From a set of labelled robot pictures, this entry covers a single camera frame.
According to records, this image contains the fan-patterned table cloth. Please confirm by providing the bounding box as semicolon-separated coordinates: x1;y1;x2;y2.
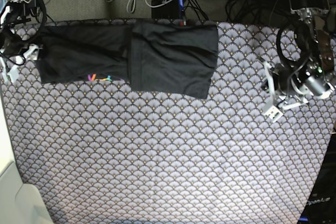
1;22;335;223

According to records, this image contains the dark grey T-shirt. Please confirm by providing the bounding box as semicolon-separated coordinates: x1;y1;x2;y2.
36;22;218;99

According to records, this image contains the white plastic bin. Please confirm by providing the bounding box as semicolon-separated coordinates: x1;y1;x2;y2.
1;102;53;223

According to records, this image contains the black OpenArm box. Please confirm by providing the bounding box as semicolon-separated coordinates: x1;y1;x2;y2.
298;133;335;223

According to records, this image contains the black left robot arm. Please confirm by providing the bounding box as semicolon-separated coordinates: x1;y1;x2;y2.
259;0;335;122

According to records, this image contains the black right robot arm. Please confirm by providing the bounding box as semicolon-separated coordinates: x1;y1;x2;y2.
1;0;47;83

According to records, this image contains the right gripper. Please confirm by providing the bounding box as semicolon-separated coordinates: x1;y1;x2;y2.
1;24;43;83

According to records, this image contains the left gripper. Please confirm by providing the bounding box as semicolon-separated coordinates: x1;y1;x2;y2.
258;57;335;123

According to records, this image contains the red and black clamp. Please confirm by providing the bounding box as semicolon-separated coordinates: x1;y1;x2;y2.
180;10;187;26

